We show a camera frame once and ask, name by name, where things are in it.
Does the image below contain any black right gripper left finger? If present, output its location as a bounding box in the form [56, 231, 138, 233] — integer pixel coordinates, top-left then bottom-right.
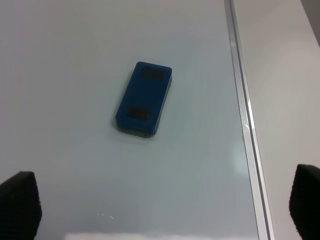
[0, 171, 42, 240]

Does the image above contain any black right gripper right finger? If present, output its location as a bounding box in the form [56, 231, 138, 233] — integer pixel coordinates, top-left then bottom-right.
[289, 164, 320, 240]

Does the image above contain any blue board eraser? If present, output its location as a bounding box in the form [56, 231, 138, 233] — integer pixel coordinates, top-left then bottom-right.
[115, 61, 173, 138]

